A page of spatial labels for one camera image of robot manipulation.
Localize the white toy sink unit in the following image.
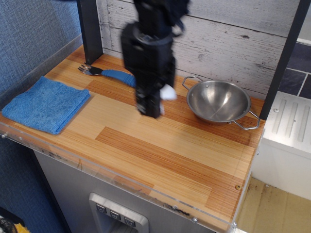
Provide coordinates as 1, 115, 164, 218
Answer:
252, 92, 311, 199

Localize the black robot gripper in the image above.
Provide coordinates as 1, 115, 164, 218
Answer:
121, 22, 175, 118

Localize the small steel two-handled pan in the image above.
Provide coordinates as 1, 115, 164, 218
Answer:
182, 76, 260, 130

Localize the blue folded cloth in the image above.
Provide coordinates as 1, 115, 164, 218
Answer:
2, 76, 90, 135

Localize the silver dispenser button panel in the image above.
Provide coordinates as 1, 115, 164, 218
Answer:
89, 193, 149, 233

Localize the dark right shelf post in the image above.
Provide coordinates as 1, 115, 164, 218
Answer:
259, 0, 311, 120

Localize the dark shelf post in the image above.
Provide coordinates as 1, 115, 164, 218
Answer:
76, 0, 103, 65
259, 0, 311, 120

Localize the yellow object bottom left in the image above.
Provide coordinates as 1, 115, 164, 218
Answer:
0, 216, 30, 233

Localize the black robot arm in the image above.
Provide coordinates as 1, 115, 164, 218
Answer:
121, 0, 189, 118

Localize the blue-handled metal spork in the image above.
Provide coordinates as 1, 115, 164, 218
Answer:
78, 63, 136, 87

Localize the white toy mushroom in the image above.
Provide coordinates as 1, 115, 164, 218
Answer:
160, 84, 177, 115

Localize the dark left shelf post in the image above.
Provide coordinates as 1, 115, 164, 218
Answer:
76, 0, 103, 65

